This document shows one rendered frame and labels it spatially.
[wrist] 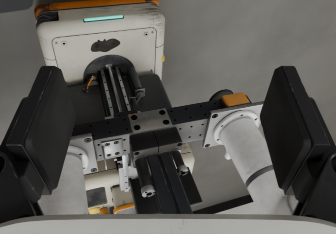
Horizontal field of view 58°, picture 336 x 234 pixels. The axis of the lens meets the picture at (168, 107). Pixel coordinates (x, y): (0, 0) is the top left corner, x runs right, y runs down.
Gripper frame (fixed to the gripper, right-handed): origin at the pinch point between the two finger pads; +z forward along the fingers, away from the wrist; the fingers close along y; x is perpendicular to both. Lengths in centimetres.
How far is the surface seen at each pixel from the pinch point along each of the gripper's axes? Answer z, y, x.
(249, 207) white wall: 173, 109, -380
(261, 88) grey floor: 181, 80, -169
